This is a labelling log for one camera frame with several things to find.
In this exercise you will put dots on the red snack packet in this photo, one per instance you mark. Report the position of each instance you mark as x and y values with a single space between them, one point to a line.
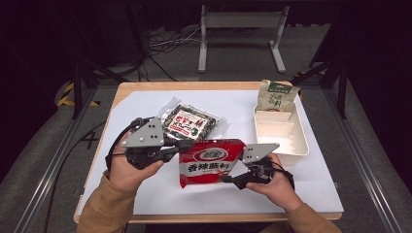
210 161

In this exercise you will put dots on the beige green-topped packet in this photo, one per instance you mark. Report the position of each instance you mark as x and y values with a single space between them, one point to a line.
277 95

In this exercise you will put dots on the person's left hand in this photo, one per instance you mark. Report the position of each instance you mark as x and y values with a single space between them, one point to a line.
124 173

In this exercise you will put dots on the white divided plastic container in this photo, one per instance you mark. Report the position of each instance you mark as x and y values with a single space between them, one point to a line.
281 136

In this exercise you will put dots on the yellow black hazard tape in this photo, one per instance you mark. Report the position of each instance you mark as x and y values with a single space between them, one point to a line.
66 95

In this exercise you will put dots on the clear dark seaweed packet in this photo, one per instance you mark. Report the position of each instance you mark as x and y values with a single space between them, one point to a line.
191 123

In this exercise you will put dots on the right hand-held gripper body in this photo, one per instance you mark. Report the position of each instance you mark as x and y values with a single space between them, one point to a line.
259 153

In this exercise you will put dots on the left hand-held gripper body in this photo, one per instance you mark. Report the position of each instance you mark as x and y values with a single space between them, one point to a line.
145 136

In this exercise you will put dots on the aluminium floor rail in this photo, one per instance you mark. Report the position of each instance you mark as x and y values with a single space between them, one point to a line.
48 174
366 174

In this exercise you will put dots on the person's right hand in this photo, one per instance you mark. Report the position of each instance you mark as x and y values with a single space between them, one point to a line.
278 191

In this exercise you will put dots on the white metal stand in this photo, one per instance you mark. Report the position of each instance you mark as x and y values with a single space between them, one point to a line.
243 19

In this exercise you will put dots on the white table mat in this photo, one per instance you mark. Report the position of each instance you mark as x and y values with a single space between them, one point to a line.
233 100

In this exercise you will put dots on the black metal stand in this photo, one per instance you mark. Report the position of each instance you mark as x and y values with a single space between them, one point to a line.
79 84
340 84

